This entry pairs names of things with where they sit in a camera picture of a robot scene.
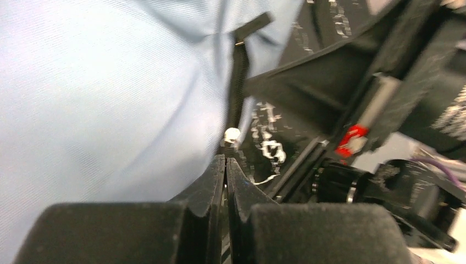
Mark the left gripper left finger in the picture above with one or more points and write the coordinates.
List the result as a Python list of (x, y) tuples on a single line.
[(186, 229)]

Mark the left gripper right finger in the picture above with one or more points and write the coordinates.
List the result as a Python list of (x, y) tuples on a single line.
[(262, 231)]

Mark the blue backpack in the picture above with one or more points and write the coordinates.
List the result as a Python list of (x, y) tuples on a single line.
[(117, 100)]

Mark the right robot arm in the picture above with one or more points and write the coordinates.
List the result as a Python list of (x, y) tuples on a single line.
[(349, 80)]

